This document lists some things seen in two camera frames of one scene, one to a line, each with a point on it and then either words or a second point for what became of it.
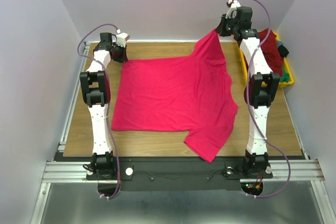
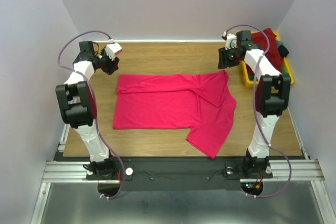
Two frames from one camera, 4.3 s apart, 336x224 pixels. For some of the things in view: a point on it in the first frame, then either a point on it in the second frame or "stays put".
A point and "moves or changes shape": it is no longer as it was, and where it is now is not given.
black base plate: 177,174 stays put
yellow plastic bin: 244,68 stays put
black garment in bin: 283,51 stays put
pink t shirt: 191,95 moves or changes shape
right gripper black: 220,28 to 223,61
